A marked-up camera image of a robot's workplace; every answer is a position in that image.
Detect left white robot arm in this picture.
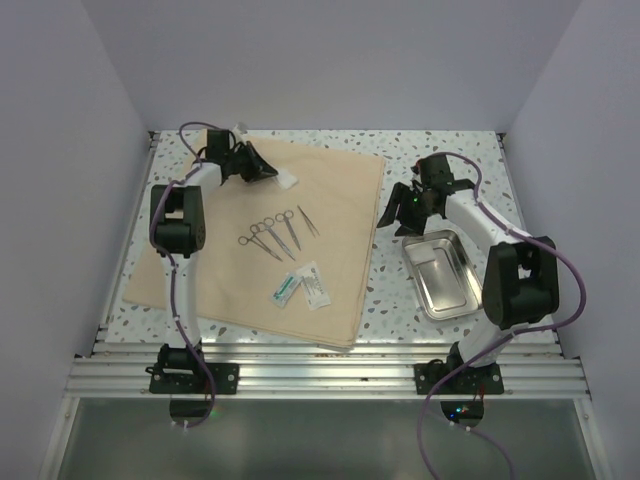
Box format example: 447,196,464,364
149,122,278,393

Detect steel surgical scissors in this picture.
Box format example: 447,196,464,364
275,210,301,250

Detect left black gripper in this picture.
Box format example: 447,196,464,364
225,141,277,184

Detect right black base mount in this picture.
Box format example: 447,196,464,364
413,360,505,396

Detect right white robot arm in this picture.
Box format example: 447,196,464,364
377,152,559,393

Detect stainless steel tray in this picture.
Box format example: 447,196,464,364
402,229,482,322

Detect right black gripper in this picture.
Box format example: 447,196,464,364
378,182,438,238

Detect steel forceps left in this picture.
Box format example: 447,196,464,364
238,224,282,262

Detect green suture packet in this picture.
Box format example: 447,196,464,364
270,272,301,308

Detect beige cloth drape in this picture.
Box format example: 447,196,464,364
122,129,386,351

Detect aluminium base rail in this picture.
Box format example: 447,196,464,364
64,343,590,400

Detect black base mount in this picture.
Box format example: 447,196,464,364
413,360,505,396
145,363,240,395

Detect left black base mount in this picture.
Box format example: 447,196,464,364
145,363,240,395

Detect steel tweezers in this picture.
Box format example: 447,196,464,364
297,206,320,237

